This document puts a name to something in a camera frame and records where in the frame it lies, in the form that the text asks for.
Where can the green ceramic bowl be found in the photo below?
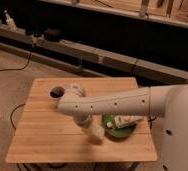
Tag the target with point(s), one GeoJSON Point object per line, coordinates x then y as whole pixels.
{"type": "Point", "coordinates": [110, 128]}

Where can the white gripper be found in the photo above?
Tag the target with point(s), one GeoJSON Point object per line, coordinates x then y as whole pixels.
{"type": "Point", "coordinates": [84, 122]}

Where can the white sponge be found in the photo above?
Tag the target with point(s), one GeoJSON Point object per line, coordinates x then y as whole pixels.
{"type": "Point", "coordinates": [96, 133]}

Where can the wooden table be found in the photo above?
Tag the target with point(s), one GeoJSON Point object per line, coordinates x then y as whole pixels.
{"type": "Point", "coordinates": [45, 136]}

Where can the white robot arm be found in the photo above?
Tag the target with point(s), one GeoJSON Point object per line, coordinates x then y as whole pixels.
{"type": "Point", "coordinates": [169, 102]}

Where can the white toothpaste tube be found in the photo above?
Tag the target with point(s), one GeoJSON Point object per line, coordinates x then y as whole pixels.
{"type": "Point", "coordinates": [123, 121]}

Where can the white cup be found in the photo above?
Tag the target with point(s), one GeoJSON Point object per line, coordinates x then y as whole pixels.
{"type": "Point", "coordinates": [57, 92]}

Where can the dark round object on ledge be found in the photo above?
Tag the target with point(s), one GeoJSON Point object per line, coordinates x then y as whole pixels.
{"type": "Point", "coordinates": [53, 35]}

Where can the white bottle on ledge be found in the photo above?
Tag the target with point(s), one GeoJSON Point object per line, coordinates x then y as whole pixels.
{"type": "Point", "coordinates": [10, 22]}

